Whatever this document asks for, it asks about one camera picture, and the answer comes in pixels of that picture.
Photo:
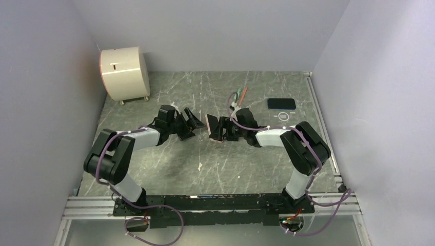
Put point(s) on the aluminium frame rail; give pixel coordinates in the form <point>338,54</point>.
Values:
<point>342,203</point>

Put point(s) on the orange pen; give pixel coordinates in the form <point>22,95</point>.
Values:
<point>242,96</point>

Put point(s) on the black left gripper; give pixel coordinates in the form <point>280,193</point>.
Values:
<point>192,121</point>

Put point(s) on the cream round cylinder box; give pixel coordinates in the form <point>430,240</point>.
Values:
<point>124,74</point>

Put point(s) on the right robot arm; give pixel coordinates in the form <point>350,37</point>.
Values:
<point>305,147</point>

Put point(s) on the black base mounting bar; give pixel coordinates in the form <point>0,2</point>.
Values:
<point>267,209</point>

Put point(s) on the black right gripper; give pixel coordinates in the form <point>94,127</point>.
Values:
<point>224,123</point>

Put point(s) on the blue phone black screen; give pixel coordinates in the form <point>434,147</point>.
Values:
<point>281,104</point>

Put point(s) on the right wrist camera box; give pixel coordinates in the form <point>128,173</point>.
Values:
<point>233,107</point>

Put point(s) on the clear phone case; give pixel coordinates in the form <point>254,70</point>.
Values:
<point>285,115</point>

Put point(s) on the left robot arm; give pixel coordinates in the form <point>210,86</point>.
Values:
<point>109,158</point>

